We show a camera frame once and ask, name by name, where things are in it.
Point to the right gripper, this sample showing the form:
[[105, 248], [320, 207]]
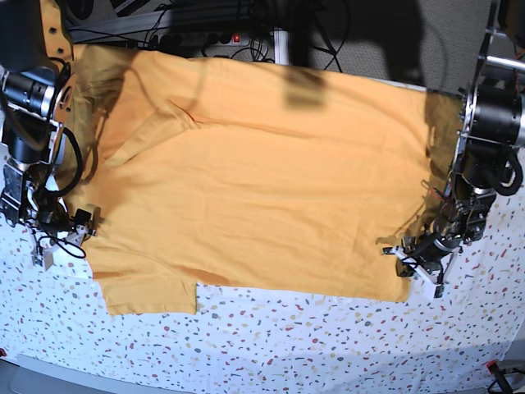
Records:
[[26, 201]]

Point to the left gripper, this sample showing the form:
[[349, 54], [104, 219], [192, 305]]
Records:
[[437, 241]]

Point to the yellow T-shirt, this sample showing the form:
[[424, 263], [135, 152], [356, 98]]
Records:
[[250, 174]]

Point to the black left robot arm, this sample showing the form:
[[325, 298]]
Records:
[[485, 163]]

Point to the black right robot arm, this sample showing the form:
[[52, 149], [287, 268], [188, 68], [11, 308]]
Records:
[[36, 94]]

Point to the red black clamp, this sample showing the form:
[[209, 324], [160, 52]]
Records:
[[500, 383]]

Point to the white terrazzo pattern tablecloth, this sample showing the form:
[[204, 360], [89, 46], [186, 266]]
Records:
[[249, 341]]

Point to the white power strip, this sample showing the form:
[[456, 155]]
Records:
[[197, 39]]

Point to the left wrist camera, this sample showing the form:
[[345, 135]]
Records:
[[433, 291]]

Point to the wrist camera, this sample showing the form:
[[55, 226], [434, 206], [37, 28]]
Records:
[[433, 291], [42, 257]]

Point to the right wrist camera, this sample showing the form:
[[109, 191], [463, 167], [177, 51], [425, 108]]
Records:
[[42, 257]]

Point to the aluminium frame post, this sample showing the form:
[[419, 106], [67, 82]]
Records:
[[281, 39]]

